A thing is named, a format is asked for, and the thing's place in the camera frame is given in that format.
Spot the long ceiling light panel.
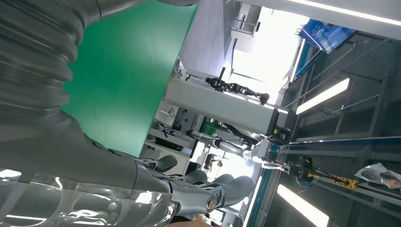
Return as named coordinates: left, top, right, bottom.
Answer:
left=277, top=184, right=330, bottom=227
left=296, top=78, right=350, bottom=115

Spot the blue poster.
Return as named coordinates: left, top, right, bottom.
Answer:
left=299, top=18, right=356, bottom=54

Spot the green table mat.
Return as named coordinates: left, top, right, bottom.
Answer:
left=61, top=0, right=200, bottom=158

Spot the crumpled clear plastic bag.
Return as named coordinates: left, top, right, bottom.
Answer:
left=354, top=163, right=401, bottom=190

